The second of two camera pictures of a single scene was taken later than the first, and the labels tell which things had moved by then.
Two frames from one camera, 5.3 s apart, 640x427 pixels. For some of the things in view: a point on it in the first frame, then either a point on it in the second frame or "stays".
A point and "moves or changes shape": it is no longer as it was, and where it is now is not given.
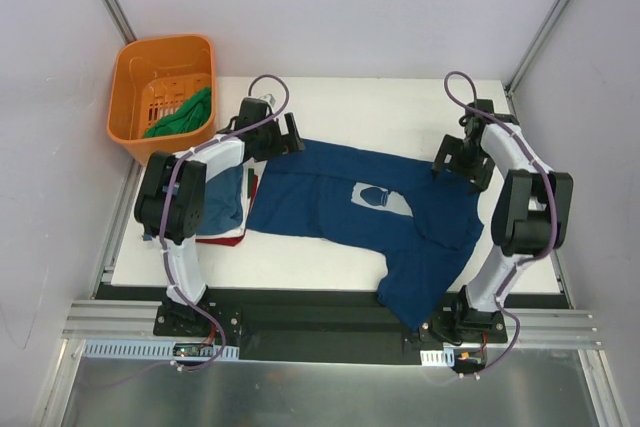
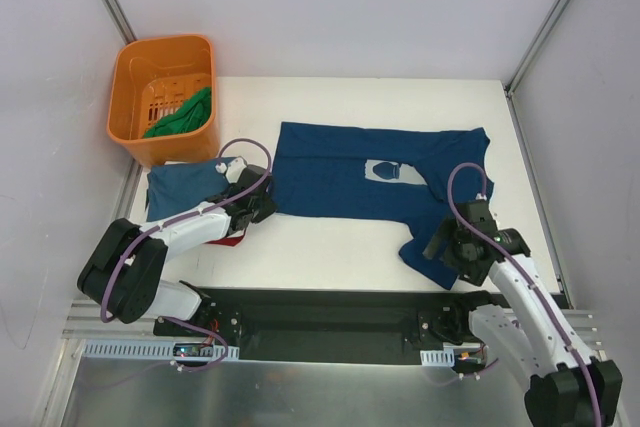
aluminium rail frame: (528, 329) stays
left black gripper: (286, 136) -> (263, 203)
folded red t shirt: (234, 240) stays
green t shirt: (193, 115) stays
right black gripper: (460, 166) -> (445, 244)
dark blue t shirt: (423, 223) moves or changes shape
